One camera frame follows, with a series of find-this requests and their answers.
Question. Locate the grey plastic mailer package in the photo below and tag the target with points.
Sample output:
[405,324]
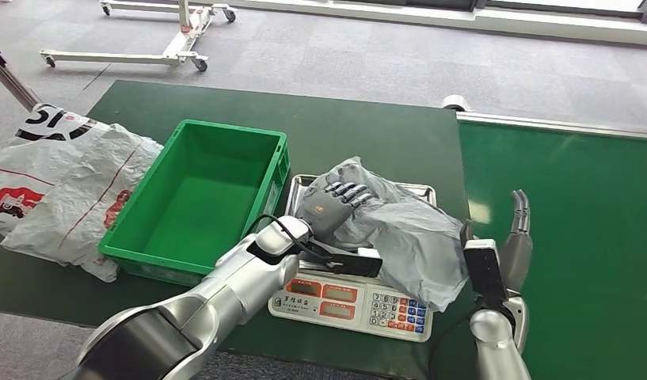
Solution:
[417,246]

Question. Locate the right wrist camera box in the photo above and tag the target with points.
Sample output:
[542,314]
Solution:
[483,270]

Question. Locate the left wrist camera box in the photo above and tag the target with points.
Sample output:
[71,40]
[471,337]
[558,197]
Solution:
[354,265]

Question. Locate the white conveyor end roller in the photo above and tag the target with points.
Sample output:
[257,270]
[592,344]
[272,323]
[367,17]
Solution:
[455,103]

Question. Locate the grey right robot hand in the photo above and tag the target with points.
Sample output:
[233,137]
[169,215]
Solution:
[516,257]

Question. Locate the silver conveyor side rail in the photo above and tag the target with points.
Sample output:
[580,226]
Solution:
[564,126]

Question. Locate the large white printed mailer bag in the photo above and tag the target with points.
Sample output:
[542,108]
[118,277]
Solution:
[55,173]

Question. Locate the green plastic crate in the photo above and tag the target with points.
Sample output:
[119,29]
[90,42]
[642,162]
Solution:
[197,210]

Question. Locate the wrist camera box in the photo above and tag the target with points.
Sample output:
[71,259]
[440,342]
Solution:
[354,265]
[483,270]

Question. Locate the white scale with steel tray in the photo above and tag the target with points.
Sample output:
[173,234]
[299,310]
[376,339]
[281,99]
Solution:
[349,309]

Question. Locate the white wheeled metal frame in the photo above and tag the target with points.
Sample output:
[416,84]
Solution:
[179,52]

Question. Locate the dark metal pole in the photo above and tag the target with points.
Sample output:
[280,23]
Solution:
[13,81]

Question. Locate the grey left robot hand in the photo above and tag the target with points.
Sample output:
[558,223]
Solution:
[325,210]

